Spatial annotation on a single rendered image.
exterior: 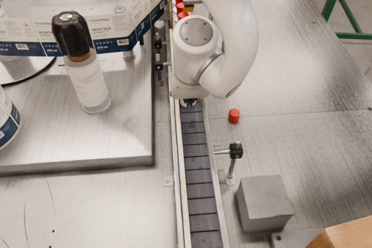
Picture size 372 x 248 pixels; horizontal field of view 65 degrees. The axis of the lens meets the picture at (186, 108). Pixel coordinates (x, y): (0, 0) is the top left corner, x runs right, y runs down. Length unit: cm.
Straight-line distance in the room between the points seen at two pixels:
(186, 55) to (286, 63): 68
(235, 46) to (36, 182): 64
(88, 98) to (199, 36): 43
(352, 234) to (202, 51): 36
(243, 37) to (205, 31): 8
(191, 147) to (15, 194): 47
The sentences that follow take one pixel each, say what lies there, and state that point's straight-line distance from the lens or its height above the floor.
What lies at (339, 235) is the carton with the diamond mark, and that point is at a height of 112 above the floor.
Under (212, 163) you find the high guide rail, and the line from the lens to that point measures 68.
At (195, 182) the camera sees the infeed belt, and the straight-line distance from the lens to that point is 74.
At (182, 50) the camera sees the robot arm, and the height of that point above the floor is 122.
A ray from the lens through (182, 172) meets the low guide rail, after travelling 72.
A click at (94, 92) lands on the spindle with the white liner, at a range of 85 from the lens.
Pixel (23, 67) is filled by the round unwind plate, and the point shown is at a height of 89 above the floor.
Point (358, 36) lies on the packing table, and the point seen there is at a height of 19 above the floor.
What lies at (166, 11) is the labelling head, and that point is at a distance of 122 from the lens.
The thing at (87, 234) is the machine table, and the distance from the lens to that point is 79.
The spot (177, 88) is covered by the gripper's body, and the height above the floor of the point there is 105.
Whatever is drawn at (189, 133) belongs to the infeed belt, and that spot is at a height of 88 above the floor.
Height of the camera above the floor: 155
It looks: 49 degrees down
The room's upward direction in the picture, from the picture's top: straight up
